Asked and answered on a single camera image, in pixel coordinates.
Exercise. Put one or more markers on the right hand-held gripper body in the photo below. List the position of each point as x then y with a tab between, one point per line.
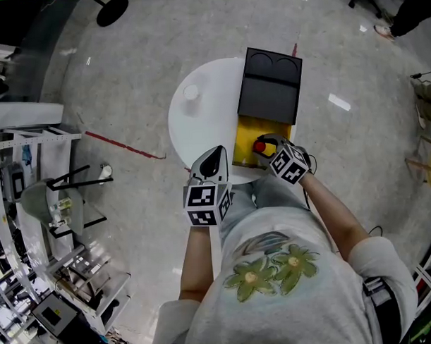
289	163

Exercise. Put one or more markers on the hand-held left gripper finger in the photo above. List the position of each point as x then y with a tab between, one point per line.
205	158
226	167

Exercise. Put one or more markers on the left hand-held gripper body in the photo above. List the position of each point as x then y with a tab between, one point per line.
202	200

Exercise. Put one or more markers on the small red-capped bottle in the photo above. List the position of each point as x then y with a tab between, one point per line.
259	146

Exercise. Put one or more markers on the yellow box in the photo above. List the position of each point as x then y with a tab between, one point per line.
244	142

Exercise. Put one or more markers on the person's right forearm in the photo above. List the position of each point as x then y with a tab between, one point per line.
335	216

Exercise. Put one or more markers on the person's left forearm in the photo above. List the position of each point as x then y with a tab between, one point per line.
199	260

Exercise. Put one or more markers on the black box lid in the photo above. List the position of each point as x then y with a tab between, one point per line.
269	95

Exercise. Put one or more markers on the grey box with screen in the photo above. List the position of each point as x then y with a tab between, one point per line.
52	314

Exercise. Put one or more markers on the grey jeans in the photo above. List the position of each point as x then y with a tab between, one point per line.
245	202

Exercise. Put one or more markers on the white translucent cup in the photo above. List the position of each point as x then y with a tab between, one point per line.
191	96

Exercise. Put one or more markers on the red floor tape strip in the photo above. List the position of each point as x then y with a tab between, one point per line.
123	145

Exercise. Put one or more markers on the short red floor tape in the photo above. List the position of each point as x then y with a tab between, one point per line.
295	49

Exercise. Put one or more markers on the grey flower print t-shirt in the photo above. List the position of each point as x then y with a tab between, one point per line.
283	306

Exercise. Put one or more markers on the khaki bag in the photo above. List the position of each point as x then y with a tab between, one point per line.
428	100

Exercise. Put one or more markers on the white metal shelf rack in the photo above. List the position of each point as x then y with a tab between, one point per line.
34	137

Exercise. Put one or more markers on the black round stand base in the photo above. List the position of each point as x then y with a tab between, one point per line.
111	11

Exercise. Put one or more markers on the blue cloth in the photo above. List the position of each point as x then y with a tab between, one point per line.
26	155

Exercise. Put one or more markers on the white metal frame cart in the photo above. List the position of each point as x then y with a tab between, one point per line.
110	295

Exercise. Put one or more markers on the grey chair with black frame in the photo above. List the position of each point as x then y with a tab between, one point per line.
38	200

